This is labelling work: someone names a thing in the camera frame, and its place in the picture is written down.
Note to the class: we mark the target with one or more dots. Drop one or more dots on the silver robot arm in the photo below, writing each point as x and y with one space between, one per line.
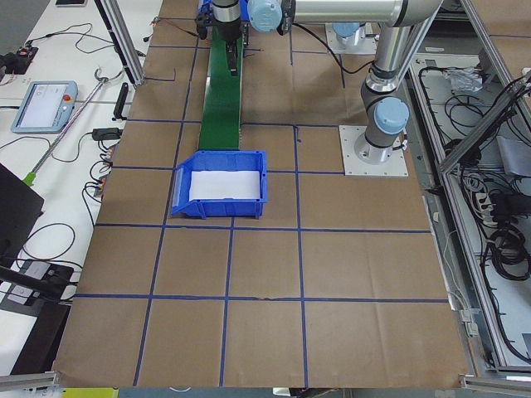
402 25
349 33

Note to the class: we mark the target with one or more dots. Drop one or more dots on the aluminium frame post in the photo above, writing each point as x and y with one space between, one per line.
116 27

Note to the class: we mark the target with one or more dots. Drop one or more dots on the black power adapter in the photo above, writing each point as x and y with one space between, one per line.
102 134

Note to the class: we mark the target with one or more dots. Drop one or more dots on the black laptop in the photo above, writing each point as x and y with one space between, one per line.
20 209

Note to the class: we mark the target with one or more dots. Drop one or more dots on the green conveyor belt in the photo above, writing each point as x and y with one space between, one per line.
221 116

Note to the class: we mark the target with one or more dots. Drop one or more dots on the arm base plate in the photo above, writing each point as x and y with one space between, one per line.
360 159
366 46

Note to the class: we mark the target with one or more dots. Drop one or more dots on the blue right plastic bin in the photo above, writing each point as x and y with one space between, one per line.
226 11

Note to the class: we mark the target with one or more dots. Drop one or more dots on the blue left plastic bin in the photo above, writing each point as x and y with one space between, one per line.
218 160

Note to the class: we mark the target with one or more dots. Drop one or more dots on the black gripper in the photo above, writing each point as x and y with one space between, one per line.
227 30

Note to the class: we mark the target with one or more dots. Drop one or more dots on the blue plastic bin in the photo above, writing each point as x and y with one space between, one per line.
218 160
226 11

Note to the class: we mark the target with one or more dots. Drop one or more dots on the metal reacher tool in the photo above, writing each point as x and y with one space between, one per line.
102 80

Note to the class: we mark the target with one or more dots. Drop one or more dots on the teach pendant tablet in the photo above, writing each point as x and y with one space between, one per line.
46 107

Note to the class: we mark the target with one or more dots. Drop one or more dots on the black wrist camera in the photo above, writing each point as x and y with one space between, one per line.
203 22

